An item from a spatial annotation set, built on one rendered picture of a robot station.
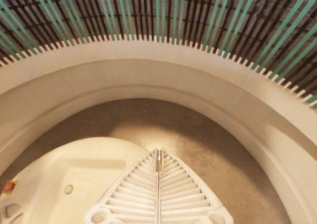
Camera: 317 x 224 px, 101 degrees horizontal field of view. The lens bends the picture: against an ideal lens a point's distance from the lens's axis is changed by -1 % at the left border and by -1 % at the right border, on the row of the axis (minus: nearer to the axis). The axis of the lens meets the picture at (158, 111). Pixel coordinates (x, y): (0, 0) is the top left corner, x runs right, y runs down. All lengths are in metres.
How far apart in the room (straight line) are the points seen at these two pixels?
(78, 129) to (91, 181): 0.58
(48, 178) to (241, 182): 0.91
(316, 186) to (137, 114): 1.00
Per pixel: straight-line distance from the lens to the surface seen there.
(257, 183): 1.03
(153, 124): 0.96
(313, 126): 0.68
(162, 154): 0.17
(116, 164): 0.53
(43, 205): 0.61
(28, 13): 0.76
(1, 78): 0.87
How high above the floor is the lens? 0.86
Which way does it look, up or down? 58 degrees down
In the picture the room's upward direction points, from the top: 1 degrees counter-clockwise
